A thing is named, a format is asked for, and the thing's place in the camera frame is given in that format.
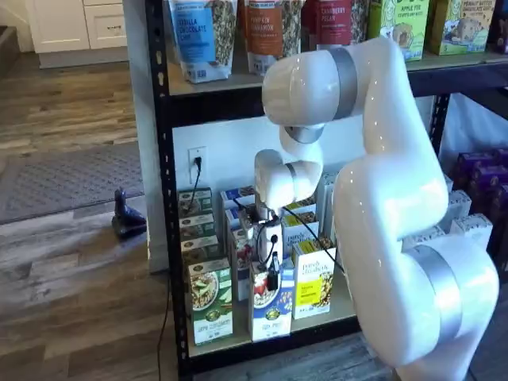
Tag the orange label granola bag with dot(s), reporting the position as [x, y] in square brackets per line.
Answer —
[270, 35]

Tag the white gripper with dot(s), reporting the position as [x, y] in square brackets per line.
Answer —
[278, 250]

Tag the purple box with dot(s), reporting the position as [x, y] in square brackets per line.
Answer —
[474, 166]
[490, 190]
[501, 234]

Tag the white wall outlet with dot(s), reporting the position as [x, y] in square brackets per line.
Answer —
[197, 152]

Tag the white cabinet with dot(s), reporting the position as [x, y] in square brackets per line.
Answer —
[79, 24]

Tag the green apple cinnamon oatmeal box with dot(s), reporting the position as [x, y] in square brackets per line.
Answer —
[198, 248]
[196, 227]
[210, 305]
[194, 202]

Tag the red label granola bag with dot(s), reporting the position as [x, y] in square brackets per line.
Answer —
[329, 24]

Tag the green Bobo's peanut butter box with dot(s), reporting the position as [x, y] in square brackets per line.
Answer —
[460, 28]

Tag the black metal shelf rack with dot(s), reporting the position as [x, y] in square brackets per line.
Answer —
[206, 109]

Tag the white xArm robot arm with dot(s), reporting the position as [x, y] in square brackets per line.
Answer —
[397, 198]

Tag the dark animal figurine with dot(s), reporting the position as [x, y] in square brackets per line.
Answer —
[127, 222]

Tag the yellow white Purely Elizabeth box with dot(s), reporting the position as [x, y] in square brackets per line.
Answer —
[313, 285]
[291, 238]
[301, 210]

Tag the blue white Flax Plus box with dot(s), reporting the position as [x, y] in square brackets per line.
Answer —
[230, 196]
[243, 278]
[274, 317]
[232, 222]

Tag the gray door mat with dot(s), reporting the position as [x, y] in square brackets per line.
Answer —
[67, 182]

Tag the gray wrist camera module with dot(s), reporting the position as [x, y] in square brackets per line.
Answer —
[248, 226]

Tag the green Bobo's apple pie box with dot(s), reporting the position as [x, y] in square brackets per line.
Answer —
[401, 28]

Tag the blue label granola bag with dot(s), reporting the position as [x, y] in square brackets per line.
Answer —
[198, 39]

